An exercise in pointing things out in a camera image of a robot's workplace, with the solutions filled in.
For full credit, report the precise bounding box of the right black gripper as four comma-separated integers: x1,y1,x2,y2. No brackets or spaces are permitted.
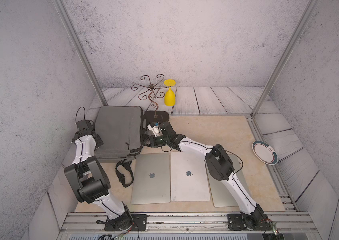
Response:
140,135,170,148

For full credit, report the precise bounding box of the grey zippered laptop bag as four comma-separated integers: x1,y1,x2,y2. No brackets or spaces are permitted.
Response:
95,106,144,188

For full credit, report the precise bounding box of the white laptop yellow logo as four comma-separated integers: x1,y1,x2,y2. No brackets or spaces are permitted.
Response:
170,152,210,202

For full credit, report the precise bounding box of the silver apple laptop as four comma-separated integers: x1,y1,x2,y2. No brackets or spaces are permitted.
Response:
131,153,170,205
207,154,250,208

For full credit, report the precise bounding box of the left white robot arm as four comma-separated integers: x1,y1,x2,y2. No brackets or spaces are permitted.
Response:
64,135,132,226

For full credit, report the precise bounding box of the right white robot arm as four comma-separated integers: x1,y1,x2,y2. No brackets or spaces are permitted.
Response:
142,122,267,230

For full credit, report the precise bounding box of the yellow plastic wine glass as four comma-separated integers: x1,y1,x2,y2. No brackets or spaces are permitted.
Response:
164,79,176,107

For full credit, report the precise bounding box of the white plate green rim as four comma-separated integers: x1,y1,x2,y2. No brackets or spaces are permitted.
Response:
252,141,278,166

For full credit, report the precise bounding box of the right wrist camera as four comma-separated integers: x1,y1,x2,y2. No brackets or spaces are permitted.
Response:
147,123,163,137

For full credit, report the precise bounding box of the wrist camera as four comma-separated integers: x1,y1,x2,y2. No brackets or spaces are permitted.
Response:
75,119,95,138
147,123,163,137

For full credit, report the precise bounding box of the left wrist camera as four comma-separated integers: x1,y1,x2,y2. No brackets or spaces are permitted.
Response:
75,119,95,138

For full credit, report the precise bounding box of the copper wire stand dark base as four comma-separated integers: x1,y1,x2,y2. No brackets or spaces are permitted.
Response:
131,74,170,124

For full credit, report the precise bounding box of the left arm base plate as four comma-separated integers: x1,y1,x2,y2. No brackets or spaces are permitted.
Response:
104,213,148,232

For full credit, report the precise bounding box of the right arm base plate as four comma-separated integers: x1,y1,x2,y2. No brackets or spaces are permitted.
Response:
227,214,273,232

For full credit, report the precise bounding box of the aluminium front rail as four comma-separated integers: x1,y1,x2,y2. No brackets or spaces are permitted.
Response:
58,212,321,240

